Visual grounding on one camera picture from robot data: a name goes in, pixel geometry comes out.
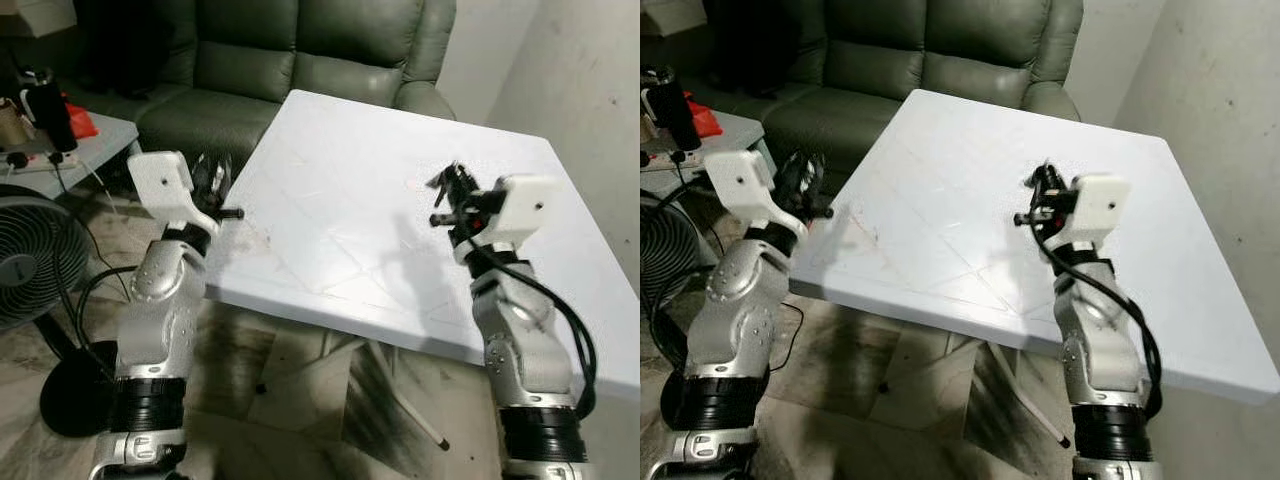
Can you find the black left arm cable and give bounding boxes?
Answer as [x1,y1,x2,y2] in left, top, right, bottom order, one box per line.
[646,262,703,373]
[74,264,139,353]

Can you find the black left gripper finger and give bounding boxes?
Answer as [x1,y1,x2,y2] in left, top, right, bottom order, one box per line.
[776,152,827,191]
[194,152,237,191]

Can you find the black standing fan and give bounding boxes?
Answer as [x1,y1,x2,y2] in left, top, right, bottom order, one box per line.
[640,190,703,433]
[0,183,123,439]

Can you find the black cylindrical bottle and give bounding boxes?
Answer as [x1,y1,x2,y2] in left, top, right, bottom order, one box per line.
[644,66,703,154]
[20,68,79,154]

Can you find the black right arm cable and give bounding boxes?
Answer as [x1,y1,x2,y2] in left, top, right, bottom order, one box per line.
[462,235,600,421]
[1034,228,1165,421]

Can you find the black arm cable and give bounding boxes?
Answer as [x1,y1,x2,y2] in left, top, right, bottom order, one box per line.
[462,235,600,421]
[646,262,703,373]
[1034,228,1165,421]
[74,264,139,353]

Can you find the small grey side table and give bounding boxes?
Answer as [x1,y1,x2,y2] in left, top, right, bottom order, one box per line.
[0,110,141,201]
[640,110,773,201]

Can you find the white table leg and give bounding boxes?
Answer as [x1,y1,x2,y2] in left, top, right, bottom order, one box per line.
[985,340,1073,450]
[366,340,452,452]

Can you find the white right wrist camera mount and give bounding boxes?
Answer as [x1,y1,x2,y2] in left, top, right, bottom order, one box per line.
[455,175,562,265]
[1048,173,1133,263]

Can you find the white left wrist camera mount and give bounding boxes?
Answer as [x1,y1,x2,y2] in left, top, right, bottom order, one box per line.
[703,150,807,238]
[127,150,223,238]

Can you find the dark green leather sofa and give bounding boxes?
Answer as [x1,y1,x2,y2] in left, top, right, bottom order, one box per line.
[60,0,461,191]
[690,0,1087,186]

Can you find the white power strip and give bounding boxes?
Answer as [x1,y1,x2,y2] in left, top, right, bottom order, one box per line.
[640,148,701,171]
[0,148,83,173]

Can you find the red plastic bag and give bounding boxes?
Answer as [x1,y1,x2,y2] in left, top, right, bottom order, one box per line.
[686,93,724,139]
[60,93,100,140]

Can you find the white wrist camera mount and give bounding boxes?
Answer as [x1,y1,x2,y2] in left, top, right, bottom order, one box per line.
[703,150,807,238]
[455,175,562,265]
[127,150,223,238]
[1048,173,1133,263]

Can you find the black garment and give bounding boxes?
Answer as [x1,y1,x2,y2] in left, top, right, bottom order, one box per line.
[702,0,793,99]
[74,0,163,97]

